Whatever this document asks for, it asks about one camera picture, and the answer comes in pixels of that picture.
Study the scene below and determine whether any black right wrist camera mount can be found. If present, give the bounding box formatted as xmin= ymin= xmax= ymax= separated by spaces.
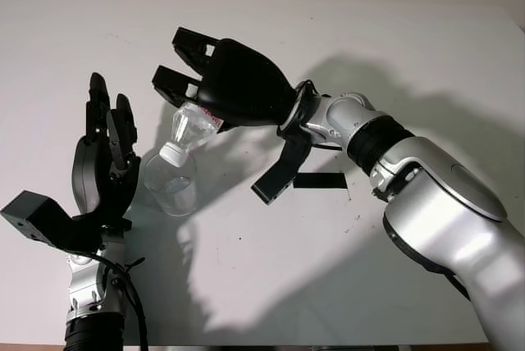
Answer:
xmin=250 ymin=128 xmax=313 ymax=205

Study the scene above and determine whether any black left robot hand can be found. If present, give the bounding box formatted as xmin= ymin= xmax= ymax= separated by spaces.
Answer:
xmin=71 ymin=72 xmax=142 ymax=227

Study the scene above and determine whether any clear plastic cup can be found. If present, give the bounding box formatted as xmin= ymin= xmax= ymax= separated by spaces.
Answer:
xmin=143 ymin=153 xmax=199 ymax=217

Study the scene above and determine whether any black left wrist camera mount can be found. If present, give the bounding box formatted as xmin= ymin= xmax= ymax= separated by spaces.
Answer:
xmin=0 ymin=189 xmax=104 ymax=254

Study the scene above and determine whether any black tape strip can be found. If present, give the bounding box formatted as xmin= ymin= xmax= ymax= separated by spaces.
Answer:
xmin=292 ymin=171 xmax=347 ymax=189

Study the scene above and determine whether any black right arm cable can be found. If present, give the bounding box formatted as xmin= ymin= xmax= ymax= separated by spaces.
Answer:
xmin=277 ymin=79 xmax=344 ymax=152

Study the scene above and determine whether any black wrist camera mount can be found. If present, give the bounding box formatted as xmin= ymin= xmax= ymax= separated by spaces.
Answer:
xmin=0 ymin=189 xmax=104 ymax=254
xmin=250 ymin=128 xmax=313 ymax=205

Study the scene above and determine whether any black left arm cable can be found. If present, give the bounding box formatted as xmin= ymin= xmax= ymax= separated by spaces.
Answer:
xmin=94 ymin=255 xmax=149 ymax=347

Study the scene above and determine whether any clear plastic water bottle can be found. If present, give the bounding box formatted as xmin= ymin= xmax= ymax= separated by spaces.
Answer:
xmin=158 ymin=101 xmax=225 ymax=165

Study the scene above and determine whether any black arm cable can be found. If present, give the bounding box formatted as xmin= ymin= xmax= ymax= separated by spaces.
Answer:
xmin=94 ymin=255 xmax=149 ymax=347
xmin=277 ymin=79 xmax=344 ymax=152

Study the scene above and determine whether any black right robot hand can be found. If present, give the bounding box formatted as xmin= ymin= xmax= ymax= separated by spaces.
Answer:
xmin=150 ymin=27 xmax=300 ymax=130

